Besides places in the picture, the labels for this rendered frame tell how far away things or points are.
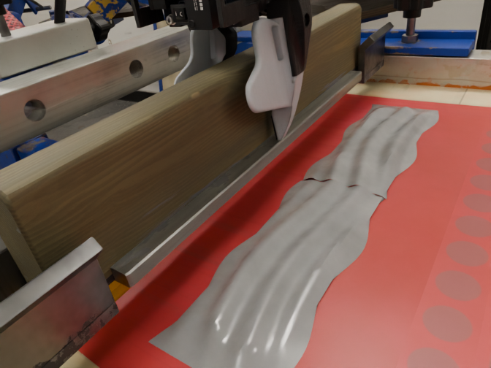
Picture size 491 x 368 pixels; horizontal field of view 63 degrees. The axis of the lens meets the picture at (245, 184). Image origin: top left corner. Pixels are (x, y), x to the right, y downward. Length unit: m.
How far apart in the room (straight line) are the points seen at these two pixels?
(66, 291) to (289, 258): 0.13
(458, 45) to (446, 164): 0.20
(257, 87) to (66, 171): 0.13
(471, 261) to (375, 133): 0.17
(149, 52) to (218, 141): 0.28
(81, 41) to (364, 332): 0.45
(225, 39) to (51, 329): 0.22
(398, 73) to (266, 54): 0.30
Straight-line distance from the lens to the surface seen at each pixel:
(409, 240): 0.28
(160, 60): 0.55
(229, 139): 0.28
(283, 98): 0.30
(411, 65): 0.54
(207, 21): 0.24
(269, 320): 0.23
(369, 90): 0.53
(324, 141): 0.40
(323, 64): 0.40
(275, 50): 0.29
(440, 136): 0.42
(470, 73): 0.54
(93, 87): 0.48
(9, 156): 0.69
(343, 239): 0.27
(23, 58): 0.50
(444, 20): 2.33
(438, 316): 0.24
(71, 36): 0.53
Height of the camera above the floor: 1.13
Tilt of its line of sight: 31 degrees down
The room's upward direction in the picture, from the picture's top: 8 degrees counter-clockwise
